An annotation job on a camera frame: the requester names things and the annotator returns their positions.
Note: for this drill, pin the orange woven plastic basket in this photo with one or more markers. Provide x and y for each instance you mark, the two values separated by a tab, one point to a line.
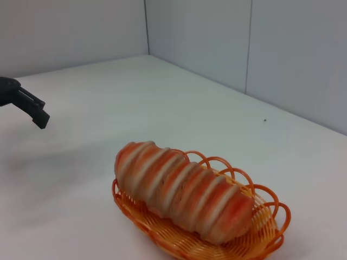
265	233

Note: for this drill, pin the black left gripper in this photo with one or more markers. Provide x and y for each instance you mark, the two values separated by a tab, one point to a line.
8	90

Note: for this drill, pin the orange striped bread loaf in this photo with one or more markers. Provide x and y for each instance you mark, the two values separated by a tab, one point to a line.
184	189

